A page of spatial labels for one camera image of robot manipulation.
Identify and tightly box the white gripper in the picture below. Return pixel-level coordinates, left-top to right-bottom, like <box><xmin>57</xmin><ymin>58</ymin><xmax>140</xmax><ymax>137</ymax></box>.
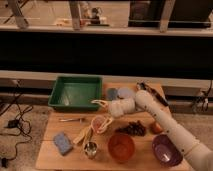
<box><xmin>91</xmin><ymin>98</ymin><xmax>135</xmax><ymax>130</ymax></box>

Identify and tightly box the red pepper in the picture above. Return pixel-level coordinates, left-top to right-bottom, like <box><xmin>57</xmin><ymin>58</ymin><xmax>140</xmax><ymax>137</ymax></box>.
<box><xmin>93</xmin><ymin>120</ymin><xmax>103</xmax><ymax>131</ymax></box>

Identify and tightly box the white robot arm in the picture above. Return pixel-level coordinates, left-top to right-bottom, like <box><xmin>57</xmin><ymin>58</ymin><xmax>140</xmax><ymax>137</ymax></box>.
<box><xmin>92</xmin><ymin>90</ymin><xmax>213</xmax><ymax>171</ymax></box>

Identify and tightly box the white paper cup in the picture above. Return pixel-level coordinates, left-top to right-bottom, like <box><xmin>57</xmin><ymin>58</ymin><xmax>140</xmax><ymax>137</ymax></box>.
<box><xmin>91</xmin><ymin>115</ymin><xmax>110</xmax><ymax>134</ymax></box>

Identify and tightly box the metal cup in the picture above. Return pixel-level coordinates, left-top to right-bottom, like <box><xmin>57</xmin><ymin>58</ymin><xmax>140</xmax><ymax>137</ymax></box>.
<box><xmin>84</xmin><ymin>141</ymin><xmax>98</xmax><ymax>159</ymax></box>

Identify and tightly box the dark blue cloth piece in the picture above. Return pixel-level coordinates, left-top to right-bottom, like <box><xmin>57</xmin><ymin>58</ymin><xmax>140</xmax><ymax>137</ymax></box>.
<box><xmin>106</xmin><ymin>88</ymin><xmax>118</xmax><ymax>101</ymax></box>

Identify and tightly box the light blue cloth piece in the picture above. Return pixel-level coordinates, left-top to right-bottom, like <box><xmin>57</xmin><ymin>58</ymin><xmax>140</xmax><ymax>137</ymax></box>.
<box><xmin>118</xmin><ymin>87</ymin><xmax>135</xmax><ymax>99</ymax></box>

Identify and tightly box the bunch of dark grapes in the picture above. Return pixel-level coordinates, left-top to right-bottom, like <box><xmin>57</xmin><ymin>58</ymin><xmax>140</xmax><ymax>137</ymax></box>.
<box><xmin>116</xmin><ymin>121</ymin><xmax>146</xmax><ymax>136</ymax></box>

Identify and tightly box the banana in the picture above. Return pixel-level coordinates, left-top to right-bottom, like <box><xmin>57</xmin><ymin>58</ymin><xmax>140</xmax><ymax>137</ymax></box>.
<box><xmin>73</xmin><ymin>126</ymin><xmax>93</xmax><ymax>145</ymax></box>

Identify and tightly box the green plastic tray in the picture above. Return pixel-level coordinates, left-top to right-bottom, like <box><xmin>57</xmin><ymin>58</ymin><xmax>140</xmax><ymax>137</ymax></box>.
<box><xmin>48</xmin><ymin>76</ymin><xmax>102</xmax><ymax>111</ymax></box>

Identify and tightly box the orange bowl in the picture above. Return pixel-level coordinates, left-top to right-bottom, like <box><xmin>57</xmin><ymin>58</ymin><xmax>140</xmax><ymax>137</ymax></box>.
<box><xmin>107</xmin><ymin>133</ymin><xmax>135</xmax><ymax>163</ymax></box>

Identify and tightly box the wooden board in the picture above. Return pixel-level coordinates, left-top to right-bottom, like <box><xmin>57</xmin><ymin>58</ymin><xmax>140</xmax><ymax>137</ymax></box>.
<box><xmin>35</xmin><ymin>82</ymin><xmax>190</xmax><ymax>171</ymax></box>

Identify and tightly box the blue sponge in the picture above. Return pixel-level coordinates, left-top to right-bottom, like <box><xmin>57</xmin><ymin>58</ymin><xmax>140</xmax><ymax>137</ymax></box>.
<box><xmin>53</xmin><ymin>132</ymin><xmax>73</xmax><ymax>156</ymax></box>

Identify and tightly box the peach apple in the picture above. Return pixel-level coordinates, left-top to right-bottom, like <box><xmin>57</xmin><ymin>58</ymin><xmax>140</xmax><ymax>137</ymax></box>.
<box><xmin>150</xmin><ymin>122</ymin><xmax>163</xmax><ymax>134</ymax></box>

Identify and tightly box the purple bowl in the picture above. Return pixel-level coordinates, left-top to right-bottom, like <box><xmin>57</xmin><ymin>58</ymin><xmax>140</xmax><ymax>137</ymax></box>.
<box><xmin>152</xmin><ymin>134</ymin><xmax>183</xmax><ymax>167</ymax></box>

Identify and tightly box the black handled tool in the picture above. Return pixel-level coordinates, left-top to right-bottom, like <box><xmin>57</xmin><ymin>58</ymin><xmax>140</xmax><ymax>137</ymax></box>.
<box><xmin>137</xmin><ymin>82</ymin><xmax>169</xmax><ymax>107</ymax></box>

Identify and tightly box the black cable on floor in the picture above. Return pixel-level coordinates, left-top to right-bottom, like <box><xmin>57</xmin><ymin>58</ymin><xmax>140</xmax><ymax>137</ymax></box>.
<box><xmin>0</xmin><ymin>82</ymin><xmax>34</xmax><ymax>168</ymax></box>

